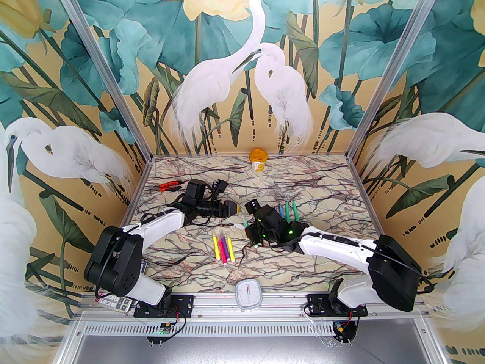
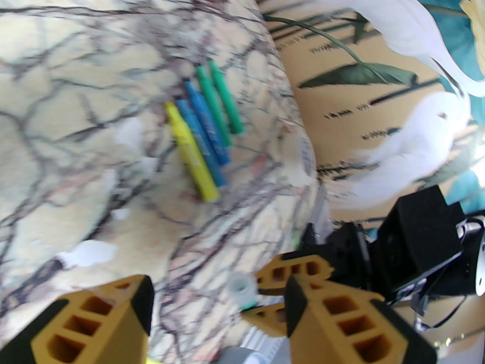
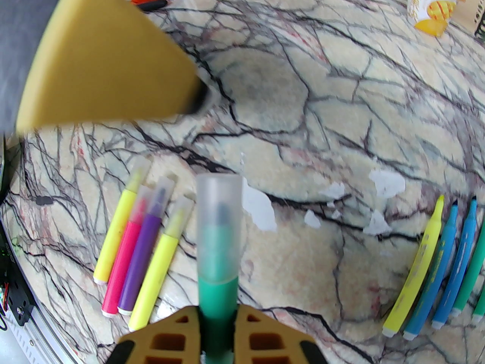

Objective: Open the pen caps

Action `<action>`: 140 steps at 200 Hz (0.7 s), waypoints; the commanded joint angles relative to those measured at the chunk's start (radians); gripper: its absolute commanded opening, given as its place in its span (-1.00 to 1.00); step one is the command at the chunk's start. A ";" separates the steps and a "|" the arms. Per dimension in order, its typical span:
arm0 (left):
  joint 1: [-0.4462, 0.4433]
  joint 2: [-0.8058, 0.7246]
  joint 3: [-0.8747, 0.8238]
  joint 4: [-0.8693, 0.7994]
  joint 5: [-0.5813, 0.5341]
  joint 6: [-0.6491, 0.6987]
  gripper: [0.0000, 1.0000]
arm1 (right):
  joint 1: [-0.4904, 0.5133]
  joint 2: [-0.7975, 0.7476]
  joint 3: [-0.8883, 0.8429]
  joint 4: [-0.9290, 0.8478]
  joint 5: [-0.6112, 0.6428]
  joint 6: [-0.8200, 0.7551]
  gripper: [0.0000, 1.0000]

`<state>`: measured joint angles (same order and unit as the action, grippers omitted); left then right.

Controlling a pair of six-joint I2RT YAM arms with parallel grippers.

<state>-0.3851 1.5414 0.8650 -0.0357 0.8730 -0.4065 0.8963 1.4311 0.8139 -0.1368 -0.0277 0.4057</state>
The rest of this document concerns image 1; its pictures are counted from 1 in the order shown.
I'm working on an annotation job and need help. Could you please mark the dark green marker pen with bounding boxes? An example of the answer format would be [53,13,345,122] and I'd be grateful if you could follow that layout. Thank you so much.
[242,218,261,248]

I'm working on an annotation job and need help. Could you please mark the yellow lidded plastic cup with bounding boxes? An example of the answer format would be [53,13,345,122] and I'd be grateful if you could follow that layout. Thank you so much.
[249,148,271,173]

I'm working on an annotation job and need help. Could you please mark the white square kitchen timer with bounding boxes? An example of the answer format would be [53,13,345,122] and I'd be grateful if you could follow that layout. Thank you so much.
[235,278,263,311]

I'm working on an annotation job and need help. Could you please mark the grey perforated metal panel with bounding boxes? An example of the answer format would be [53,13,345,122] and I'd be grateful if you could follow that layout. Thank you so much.
[57,319,485,364]

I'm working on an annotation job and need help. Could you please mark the grey desk calculator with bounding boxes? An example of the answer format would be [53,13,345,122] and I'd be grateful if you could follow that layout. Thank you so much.
[94,259,149,314]

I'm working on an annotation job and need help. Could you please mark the red handled pliers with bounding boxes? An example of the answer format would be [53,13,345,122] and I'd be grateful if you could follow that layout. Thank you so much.
[158,180,187,193]

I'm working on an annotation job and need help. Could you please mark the aluminium table frame rail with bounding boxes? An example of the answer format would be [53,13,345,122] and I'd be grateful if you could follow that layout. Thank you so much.
[74,292,434,319]

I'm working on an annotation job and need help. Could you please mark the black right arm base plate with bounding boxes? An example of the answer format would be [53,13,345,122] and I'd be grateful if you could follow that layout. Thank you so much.
[305,293,369,318]

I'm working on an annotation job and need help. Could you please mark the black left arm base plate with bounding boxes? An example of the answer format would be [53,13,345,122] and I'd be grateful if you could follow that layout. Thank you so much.
[133,293,195,319]

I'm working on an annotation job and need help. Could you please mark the small circuit board with wires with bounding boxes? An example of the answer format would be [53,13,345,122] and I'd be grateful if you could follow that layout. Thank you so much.
[332,319,360,345]
[146,316,187,345]

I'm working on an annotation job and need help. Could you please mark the aluminium frame post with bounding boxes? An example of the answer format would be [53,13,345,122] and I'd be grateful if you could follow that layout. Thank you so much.
[48,0,153,159]
[346,0,444,159]

